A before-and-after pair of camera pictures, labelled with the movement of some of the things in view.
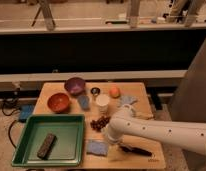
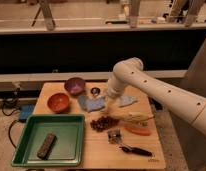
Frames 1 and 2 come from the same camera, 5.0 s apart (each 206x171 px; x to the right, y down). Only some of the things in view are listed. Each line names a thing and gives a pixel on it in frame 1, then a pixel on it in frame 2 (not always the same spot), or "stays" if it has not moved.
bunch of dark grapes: [99, 123] stays
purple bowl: [74, 86] stays
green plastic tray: [68, 148] stays
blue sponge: [97, 148] → [94, 104]
